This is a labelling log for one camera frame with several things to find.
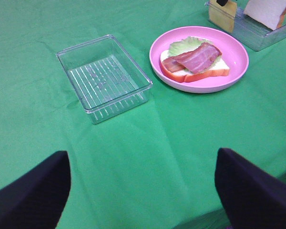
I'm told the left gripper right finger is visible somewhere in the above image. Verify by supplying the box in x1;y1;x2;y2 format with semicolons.
215;148;286;229

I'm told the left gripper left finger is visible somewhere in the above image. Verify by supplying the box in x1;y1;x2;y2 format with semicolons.
0;151;71;229

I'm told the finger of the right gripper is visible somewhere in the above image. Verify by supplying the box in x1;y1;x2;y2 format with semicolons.
216;0;237;5

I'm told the yellow toy cheese slice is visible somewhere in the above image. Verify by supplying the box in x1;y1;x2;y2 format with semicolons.
208;0;237;33

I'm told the toy bread slice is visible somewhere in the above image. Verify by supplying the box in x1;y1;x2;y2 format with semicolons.
159;50;230;83
244;0;286;30

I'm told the toy bacon strip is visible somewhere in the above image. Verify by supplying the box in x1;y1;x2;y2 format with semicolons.
172;42;222;73
162;57;185;73

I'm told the green toy lettuce leaf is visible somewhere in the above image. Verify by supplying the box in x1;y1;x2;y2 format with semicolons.
168;37;219;73

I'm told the right clear plastic tray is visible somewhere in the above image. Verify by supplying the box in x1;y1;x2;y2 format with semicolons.
204;0;286;51

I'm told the clear plastic tray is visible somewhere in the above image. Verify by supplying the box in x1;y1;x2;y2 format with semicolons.
56;34;153;124
204;0;286;51

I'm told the pink round plate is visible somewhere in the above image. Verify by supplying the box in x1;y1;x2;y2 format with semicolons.
149;26;249;94

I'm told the left clear plastic tray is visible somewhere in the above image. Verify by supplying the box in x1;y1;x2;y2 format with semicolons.
56;34;153;124

